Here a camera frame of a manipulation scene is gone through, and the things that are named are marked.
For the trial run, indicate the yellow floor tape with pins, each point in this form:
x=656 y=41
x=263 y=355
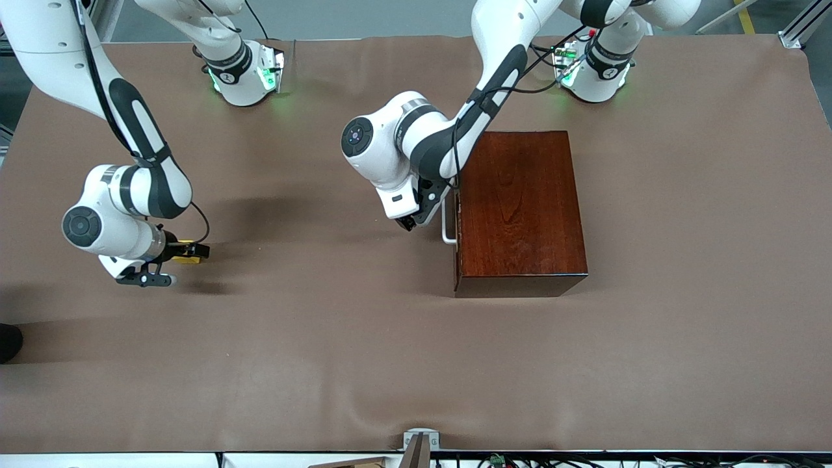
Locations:
x=746 y=16

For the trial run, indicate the white table edge rail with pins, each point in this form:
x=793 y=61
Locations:
x=97 y=461

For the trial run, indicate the aluminium frame profile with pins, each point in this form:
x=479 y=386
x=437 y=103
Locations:
x=803 y=23

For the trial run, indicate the tan wooden board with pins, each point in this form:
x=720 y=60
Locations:
x=357 y=464

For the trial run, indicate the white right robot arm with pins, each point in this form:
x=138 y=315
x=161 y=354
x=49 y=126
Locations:
x=123 y=195

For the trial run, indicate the black rounded object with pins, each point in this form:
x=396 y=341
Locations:
x=8 y=343

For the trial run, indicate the brown table mat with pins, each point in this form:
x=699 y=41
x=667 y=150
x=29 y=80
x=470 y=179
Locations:
x=195 y=357

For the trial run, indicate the green connector plug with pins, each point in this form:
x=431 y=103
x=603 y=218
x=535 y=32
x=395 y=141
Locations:
x=497 y=460

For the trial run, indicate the dark brown wooden cabinet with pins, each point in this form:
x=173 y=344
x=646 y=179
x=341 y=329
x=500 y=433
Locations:
x=520 y=208

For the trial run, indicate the yellow wooden block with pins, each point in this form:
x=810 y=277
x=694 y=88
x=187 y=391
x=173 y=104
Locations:
x=185 y=260

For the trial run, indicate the grey metal clamp bracket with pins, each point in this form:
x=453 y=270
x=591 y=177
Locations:
x=421 y=442

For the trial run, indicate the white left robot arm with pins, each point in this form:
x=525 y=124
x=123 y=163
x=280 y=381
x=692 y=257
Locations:
x=383 y=143

